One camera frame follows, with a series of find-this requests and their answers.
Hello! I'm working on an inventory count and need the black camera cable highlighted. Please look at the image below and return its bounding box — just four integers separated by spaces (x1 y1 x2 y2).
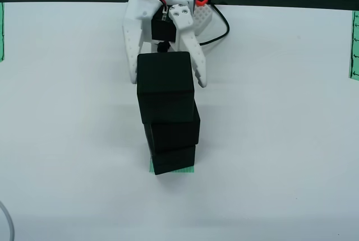
200 2 231 47

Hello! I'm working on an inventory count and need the green paper strip with arrows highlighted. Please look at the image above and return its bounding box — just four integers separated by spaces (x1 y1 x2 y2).
348 10 359 80

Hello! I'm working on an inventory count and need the green striped square marker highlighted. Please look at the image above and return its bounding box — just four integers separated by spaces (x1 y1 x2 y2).
148 158 195 174

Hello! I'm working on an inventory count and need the red white black servo cable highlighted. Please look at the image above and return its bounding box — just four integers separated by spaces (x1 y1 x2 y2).
136 0 169 21

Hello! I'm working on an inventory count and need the black printed cube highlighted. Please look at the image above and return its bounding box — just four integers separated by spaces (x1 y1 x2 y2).
136 51 196 126
143 106 201 154
151 144 196 176

